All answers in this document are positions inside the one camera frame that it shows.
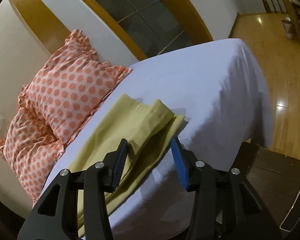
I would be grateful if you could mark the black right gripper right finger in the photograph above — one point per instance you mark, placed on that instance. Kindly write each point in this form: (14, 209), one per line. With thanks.
(226, 206)

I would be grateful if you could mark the orange polka dot pillow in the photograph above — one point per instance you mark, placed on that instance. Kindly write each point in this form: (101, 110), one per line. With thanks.
(71, 87)
(31, 151)

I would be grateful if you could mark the dark wooden bedside table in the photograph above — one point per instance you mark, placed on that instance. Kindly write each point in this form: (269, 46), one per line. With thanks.
(276, 179)

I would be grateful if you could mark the small waste bin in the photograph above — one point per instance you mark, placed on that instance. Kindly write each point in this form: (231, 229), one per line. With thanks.
(289, 29)

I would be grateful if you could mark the yellow-green pants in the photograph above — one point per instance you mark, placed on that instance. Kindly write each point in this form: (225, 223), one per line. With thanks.
(148, 130)

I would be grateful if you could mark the white bed mattress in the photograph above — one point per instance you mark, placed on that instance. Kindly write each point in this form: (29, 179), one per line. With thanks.
(221, 90)

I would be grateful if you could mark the white framed tablet device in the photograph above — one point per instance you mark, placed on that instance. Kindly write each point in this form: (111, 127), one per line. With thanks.
(293, 216)

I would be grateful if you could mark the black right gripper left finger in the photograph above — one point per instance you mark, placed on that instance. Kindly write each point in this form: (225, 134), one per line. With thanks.
(55, 214)

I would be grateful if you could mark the wooden framed glass door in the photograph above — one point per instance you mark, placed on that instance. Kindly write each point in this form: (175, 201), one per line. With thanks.
(123, 31)

